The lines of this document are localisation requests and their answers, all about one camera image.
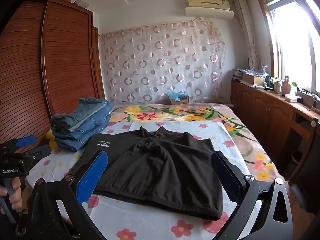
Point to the open cardboard box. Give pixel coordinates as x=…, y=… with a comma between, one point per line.
x=253, y=78

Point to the window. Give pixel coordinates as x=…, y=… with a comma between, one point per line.
x=292, y=42

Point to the circle patterned sheer curtain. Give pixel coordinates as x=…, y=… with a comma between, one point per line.
x=162, y=60

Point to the brown wooden wardrobe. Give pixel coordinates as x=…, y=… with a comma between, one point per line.
x=50, y=67

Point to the pink bottle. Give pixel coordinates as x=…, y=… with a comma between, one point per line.
x=286, y=86

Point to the yellow soft object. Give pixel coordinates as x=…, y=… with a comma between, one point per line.
x=51, y=140

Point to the blue plastic bag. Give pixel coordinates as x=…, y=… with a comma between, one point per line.
x=176, y=94

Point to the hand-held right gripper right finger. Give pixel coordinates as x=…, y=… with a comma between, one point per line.
x=227, y=177

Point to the white tissue box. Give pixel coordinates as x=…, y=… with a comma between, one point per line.
x=291, y=98

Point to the patterned window curtain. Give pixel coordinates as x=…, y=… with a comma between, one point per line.
x=250, y=30

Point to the white flat box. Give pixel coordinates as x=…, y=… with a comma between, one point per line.
x=81, y=3

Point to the wooden chair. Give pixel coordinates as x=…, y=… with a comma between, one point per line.
x=315, y=140

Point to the green capped bottle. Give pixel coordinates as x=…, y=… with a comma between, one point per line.
x=294, y=87

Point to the white air conditioner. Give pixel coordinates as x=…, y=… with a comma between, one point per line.
x=210, y=7

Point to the white floral bed sheet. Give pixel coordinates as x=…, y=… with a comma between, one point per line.
x=150, y=220

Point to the long wooden cabinet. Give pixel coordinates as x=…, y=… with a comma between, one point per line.
x=265, y=112

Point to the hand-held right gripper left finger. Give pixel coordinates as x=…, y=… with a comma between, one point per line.
x=92, y=177

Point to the white jar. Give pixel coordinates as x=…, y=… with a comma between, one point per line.
x=277, y=87

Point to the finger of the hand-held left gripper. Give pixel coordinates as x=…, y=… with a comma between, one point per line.
x=25, y=141
x=40, y=152

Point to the floral blanket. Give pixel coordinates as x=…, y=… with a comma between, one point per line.
x=190, y=113

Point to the light blue folded jeans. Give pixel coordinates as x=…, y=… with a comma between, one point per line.
x=80, y=110

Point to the person's left hand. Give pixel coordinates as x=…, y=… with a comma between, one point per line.
x=15, y=192

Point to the black pants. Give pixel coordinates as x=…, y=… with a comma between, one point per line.
x=162, y=175

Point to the small cardboard box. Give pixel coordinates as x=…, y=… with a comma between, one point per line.
x=181, y=101

